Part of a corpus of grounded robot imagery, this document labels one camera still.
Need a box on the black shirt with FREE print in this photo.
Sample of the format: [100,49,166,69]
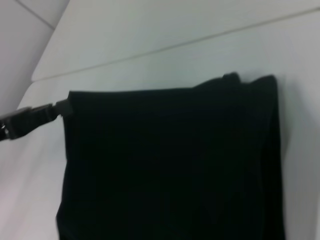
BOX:
[55,71,286,240]

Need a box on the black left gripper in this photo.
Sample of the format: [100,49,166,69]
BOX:
[0,99,74,142]

